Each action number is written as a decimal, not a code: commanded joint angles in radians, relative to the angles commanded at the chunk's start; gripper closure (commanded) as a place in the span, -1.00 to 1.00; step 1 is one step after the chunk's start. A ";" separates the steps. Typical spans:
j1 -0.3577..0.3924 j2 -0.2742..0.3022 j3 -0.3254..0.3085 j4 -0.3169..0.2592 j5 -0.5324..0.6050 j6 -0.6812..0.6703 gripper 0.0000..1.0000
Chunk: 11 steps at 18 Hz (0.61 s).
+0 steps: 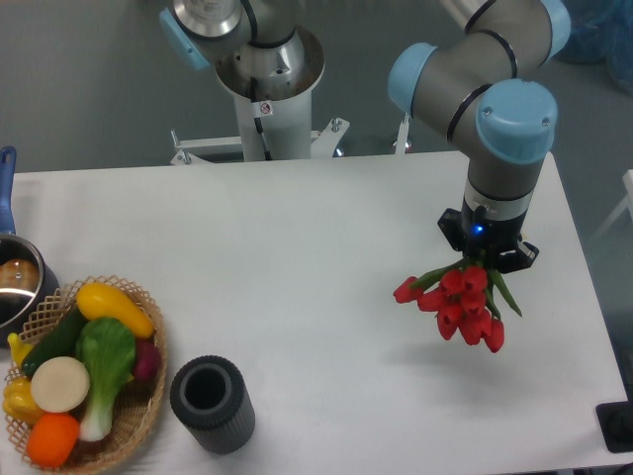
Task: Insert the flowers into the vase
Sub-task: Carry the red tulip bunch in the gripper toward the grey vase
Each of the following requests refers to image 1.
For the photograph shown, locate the dark grey ribbed vase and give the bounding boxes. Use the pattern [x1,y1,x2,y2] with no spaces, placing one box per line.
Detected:
[169,355,256,454]

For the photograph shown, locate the red tulip bouquet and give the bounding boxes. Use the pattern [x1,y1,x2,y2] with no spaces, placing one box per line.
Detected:
[393,249,522,353]

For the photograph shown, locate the blue handled steel pot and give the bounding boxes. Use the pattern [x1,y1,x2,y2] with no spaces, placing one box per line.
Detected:
[1,145,58,349]

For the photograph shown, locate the yellow squash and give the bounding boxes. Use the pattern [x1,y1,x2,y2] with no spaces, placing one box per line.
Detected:
[75,282,154,339]

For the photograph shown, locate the green bok choy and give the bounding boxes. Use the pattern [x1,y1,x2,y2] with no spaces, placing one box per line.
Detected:
[75,317,136,442]

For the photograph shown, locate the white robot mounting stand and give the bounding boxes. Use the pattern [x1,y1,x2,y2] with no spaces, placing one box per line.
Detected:
[169,91,415,167]

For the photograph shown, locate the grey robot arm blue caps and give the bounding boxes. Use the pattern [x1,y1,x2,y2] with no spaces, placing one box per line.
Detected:
[388,1,571,273]

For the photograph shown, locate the cream round radish slice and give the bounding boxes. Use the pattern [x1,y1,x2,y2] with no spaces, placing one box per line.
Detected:
[31,356,90,413]

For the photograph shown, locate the woven wicker basket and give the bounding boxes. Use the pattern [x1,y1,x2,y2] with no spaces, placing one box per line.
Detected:
[1,276,168,474]

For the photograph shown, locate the yellow banana tip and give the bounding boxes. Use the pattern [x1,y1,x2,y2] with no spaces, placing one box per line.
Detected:
[7,332,34,367]

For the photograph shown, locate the blue plastic bag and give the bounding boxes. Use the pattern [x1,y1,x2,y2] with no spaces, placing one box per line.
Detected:
[556,1,632,95]

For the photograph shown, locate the purple red onion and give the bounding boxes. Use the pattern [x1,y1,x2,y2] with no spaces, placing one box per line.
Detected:
[132,339,161,381]

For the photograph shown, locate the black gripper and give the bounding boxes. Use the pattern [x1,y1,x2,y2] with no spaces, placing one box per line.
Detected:
[437,200,539,274]

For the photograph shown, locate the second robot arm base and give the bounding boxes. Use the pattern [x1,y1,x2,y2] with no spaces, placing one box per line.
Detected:
[159,1,324,102]

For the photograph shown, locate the black device at table edge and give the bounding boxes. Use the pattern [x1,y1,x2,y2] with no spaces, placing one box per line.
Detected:
[595,401,632,453]

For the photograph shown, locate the yellow bell pepper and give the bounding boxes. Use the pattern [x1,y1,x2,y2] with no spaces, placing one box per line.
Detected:
[3,377,45,426]

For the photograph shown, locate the dark green cucumber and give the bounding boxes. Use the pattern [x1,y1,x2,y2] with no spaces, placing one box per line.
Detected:
[21,307,88,378]

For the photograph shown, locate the white frame piece right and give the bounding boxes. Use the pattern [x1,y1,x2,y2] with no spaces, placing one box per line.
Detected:
[592,169,633,240]

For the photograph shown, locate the orange fruit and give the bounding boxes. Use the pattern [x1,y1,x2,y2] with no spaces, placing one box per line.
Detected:
[26,413,79,469]

